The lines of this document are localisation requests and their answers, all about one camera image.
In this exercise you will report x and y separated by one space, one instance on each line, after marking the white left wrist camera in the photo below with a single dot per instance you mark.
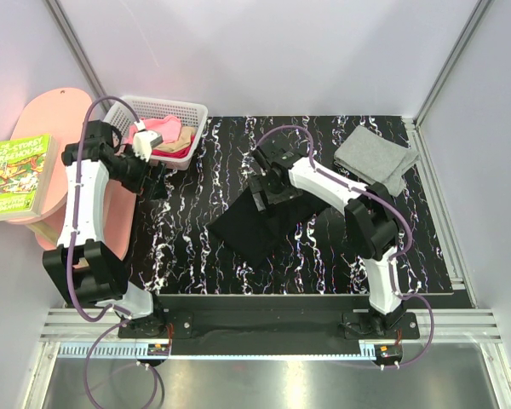
144 141

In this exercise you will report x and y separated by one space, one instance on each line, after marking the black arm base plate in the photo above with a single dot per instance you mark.
263 325

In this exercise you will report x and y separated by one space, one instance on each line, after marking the green treehouse book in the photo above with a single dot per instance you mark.
26 167

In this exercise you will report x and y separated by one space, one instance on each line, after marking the folded grey t shirt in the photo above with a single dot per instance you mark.
374 159

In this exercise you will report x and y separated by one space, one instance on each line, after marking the pink garment in basket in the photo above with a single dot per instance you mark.
169 127

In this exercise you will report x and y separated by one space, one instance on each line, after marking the beige garment in basket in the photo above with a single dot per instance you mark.
185 139

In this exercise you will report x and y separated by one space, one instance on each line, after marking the pink tiered shelf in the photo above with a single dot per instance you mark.
60 113

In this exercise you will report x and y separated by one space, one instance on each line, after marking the black t shirt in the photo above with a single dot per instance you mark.
254 235

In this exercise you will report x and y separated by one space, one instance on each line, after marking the magenta garment in basket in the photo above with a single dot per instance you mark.
180 154

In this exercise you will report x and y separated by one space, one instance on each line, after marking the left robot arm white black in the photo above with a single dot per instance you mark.
82 267

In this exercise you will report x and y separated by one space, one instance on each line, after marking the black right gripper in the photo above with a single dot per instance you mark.
258 183

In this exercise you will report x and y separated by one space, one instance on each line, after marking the aluminium frame rail front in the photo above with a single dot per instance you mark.
78 338

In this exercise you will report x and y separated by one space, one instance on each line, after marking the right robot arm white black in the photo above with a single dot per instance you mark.
372 223

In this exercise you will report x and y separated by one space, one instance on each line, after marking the white plastic laundry basket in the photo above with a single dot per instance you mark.
190 114

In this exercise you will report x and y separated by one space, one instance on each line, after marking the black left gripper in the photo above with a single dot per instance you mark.
153 187

